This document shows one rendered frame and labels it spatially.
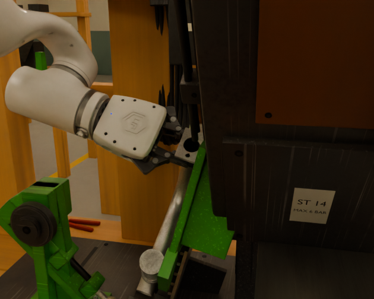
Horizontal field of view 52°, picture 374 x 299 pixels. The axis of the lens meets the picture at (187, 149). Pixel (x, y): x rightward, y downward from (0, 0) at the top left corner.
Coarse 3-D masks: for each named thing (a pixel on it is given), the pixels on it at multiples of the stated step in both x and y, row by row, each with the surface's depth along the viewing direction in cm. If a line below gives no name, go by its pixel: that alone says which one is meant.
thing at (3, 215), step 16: (0, 208) 65; (0, 224) 66; (16, 240) 66; (32, 256) 66; (64, 256) 66; (48, 272) 67; (64, 272) 68; (80, 272) 68; (96, 272) 70; (64, 288) 67; (80, 288) 68; (96, 288) 67
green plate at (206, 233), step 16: (192, 176) 52; (192, 192) 53; (208, 192) 54; (192, 208) 55; (208, 208) 54; (176, 224) 55; (192, 224) 56; (208, 224) 55; (224, 224) 55; (176, 240) 56; (192, 240) 56; (208, 240) 56; (224, 240) 55; (224, 256) 56
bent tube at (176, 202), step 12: (180, 144) 63; (192, 144) 66; (180, 156) 62; (192, 156) 62; (180, 168) 71; (192, 168) 68; (180, 180) 72; (180, 192) 72; (180, 204) 72; (168, 216) 71; (168, 228) 70; (156, 240) 69; (168, 240) 69; (144, 288) 64
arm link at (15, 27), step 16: (0, 0) 50; (0, 16) 51; (16, 16) 53; (32, 16) 56; (48, 16) 59; (0, 32) 52; (16, 32) 53; (32, 32) 56; (48, 32) 59; (64, 32) 62; (0, 48) 53; (16, 48) 55; (48, 48) 67; (64, 48) 65; (80, 48) 66; (64, 64) 66; (80, 64) 67; (96, 64) 70
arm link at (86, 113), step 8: (88, 96) 63; (96, 96) 63; (104, 96) 65; (80, 104) 62; (88, 104) 62; (96, 104) 62; (80, 112) 62; (88, 112) 62; (96, 112) 63; (80, 120) 62; (88, 120) 62; (80, 128) 63; (88, 128) 63; (80, 136) 64; (88, 136) 66
